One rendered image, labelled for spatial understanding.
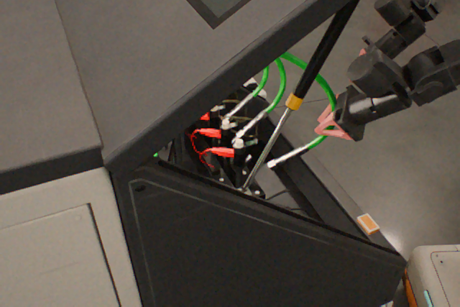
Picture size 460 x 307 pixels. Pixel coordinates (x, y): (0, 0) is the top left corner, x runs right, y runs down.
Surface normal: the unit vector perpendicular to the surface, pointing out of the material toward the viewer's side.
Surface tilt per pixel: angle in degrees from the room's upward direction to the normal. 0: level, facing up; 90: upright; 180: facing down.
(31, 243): 90
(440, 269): 0
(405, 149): 0
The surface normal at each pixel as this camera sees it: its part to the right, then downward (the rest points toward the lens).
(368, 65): -0.74, -0.51
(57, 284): 0.40, 0.57
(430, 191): -0.01, -0.78
